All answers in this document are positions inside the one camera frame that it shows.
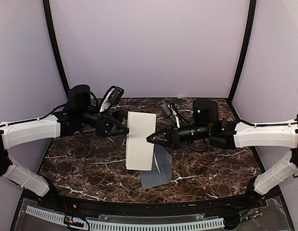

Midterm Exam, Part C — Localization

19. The blue-grey envelope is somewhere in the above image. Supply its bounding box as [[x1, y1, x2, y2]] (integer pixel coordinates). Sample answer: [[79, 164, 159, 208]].
[[139, 145, 172, 189]]

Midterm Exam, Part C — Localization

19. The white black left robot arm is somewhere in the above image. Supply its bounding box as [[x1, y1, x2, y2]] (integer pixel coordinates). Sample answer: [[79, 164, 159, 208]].
[[0, 84, 130, 210]]

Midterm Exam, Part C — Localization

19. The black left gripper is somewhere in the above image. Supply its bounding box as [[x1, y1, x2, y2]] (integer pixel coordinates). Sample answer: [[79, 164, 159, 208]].
[[78, 107, 138, 138]]

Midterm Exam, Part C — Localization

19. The black left frame post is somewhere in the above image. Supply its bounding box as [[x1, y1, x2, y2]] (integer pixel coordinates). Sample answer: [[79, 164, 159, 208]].
[[42, 0, 70, 97]]

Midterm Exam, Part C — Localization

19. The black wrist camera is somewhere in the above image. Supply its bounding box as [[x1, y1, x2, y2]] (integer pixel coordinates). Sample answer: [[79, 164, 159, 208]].
[[158, 100, 173, 118], [108, 87, 125, 105]]

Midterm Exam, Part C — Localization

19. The black frame post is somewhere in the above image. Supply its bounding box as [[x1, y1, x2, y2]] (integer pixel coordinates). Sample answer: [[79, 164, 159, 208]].
[[42, 0, 70, 97], [227, 0, 257, 104]]

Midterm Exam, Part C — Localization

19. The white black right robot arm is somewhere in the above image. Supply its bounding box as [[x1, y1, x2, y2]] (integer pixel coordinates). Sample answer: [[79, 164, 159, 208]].
[[146, 98, 298, 209]]

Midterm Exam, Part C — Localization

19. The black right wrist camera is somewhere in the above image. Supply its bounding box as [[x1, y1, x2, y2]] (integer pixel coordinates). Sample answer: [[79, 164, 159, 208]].
[[158, 100, 173, 118]]

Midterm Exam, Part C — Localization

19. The white letter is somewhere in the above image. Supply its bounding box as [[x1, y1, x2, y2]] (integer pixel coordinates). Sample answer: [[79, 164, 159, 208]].
[[154, 154, 161, 175]]

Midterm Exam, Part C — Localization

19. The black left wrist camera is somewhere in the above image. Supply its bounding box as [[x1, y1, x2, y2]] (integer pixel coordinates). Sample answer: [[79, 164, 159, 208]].
[[108, 87, 125, 105]]

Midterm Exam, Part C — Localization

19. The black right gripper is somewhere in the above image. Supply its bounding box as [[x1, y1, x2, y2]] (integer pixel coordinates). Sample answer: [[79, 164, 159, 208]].
[[146, 122, 211, 150]]

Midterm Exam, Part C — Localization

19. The black front table rail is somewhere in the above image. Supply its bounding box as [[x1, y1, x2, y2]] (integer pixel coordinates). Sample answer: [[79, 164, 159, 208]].
[[39, 192, 263, 217]]

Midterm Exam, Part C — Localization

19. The white slotted cable duct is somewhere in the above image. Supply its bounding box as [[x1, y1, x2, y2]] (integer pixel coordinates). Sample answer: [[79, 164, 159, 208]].
[[25, 206, 225, 231]]

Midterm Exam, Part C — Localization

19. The white paper sheet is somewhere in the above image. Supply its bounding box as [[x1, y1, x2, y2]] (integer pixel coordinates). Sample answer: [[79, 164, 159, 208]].
[[126, 111, 156, 171]]

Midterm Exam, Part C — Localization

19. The black right frame post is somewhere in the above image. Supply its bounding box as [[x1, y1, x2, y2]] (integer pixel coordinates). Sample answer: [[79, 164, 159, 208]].
[[227, 0, 257, 104]]

